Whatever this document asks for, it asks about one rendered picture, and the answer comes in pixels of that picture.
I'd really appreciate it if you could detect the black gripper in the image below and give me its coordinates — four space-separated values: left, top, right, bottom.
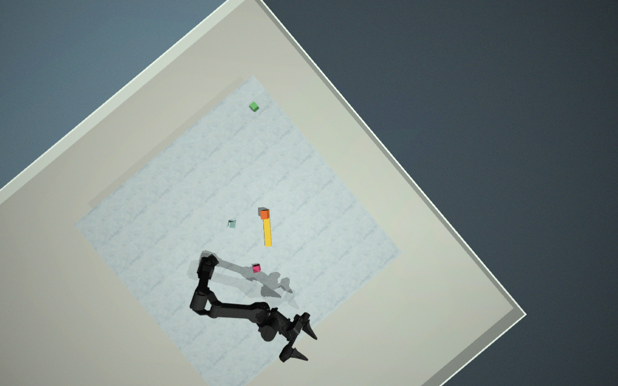
278 312 317 363

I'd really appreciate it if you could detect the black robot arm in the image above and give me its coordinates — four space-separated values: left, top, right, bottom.
190 254 304 342

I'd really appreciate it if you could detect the yellow bar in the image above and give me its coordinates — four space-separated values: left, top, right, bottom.
260 210 272 247

